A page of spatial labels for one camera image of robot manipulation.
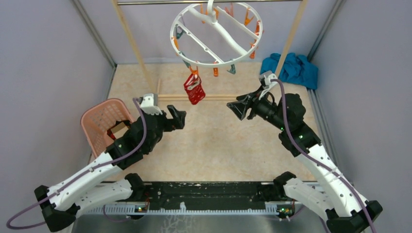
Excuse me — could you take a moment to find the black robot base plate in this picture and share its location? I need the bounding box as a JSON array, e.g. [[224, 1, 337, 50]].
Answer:
[[127, 182, 292, 211]]

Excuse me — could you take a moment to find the wooden rack frame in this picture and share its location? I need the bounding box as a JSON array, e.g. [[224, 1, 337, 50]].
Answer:
[[111, 0, 309, 102]]

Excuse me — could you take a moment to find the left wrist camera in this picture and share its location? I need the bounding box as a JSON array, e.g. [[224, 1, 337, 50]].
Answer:
[[138, 93, 162, 115]]

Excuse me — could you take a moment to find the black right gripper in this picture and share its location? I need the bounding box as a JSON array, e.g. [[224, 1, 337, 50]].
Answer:
[[227, 84, 289, 131]]

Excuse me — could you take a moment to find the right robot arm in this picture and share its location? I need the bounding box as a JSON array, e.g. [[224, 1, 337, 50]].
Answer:
[[227, 93, 383, 233]]

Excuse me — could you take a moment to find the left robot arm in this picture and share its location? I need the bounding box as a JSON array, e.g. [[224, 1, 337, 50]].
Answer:
[[34, 105, 187, 233]]

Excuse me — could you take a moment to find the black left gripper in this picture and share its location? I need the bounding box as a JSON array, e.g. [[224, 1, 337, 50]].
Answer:
[[139, 104, 186, 152]]

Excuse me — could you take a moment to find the pink plastic laundry basket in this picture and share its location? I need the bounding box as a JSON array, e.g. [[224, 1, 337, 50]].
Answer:
[[80, 98, 135, 158]]

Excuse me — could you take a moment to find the white round clip hanger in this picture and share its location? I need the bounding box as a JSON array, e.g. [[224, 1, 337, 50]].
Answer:
[[169, 0, 264, 77]]

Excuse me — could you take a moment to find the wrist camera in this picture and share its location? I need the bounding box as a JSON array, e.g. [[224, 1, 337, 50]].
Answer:
[[258, 70, 277, 100], [138, 93, 162, 115]]

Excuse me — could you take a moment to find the blue crumpled cloth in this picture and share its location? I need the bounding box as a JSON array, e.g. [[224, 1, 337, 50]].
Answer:
[[260, 53, 319, 90]]

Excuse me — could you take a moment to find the orange clothes peg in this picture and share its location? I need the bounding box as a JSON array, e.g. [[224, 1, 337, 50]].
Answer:
[[189, 66, 199, 76]]

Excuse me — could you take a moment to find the red snowflake sock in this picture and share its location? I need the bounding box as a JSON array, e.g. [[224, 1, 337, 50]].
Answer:
[[183, 74, 206, 105]]

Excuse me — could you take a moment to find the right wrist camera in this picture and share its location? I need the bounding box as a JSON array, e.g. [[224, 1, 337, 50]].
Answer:
[[258, 70, 277, 100]]

